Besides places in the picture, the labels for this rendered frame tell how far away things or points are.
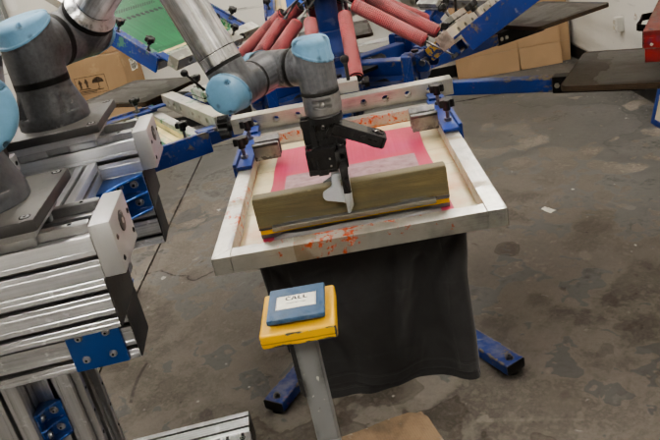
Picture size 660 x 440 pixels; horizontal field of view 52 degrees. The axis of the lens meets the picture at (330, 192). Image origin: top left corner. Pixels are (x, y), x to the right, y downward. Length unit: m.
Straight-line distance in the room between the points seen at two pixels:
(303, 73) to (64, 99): 0.54
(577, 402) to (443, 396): 0.43
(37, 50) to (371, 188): 0.74
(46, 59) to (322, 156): 0.61
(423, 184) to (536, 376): 1.22
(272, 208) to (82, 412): 0.58
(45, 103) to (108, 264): 0.55
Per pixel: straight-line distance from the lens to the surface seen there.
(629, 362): 2.54
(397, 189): 1.40
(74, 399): 1.54
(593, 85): 2.17
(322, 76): 1.29
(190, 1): 1.25
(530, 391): 2.42
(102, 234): 1.06
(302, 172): 1.77
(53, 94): 1.54
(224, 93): 1.22
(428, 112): 1.83
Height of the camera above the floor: 1.57
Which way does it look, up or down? 23 degrees down
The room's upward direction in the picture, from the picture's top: 12 degrees counter-clockwise
